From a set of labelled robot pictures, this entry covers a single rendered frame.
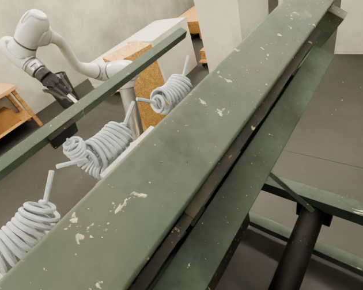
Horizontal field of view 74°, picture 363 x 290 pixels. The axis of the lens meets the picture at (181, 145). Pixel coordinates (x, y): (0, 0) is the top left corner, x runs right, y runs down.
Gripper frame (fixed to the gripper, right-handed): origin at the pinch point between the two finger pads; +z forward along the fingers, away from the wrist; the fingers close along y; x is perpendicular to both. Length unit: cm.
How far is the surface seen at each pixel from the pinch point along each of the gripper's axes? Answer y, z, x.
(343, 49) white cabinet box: 350, 195, 142
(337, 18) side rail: 67, 59, -76
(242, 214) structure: -7, 62, -87
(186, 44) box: 257, 0, 292
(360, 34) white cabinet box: 358, 188, 114
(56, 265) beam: -26, 37, -106
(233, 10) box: 217, 27, 110
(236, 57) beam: 13, 39, -96
